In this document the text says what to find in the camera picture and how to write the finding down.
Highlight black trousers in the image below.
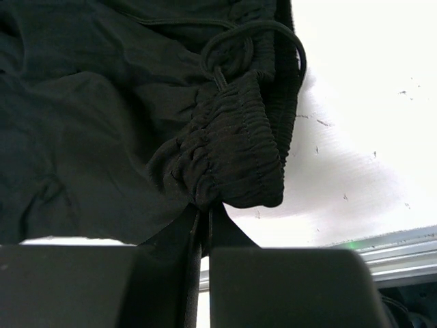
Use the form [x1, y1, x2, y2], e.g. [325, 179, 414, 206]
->
[1, 1, 306, 245]

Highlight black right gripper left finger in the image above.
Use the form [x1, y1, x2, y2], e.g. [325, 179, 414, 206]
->
[1, 207, 201, 327]

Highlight aluminium front rail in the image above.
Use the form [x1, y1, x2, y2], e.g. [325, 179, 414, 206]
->
[199, 225, 437, 291]

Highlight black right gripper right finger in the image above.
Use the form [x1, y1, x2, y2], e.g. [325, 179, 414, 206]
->
[208, 205, 390, 328]

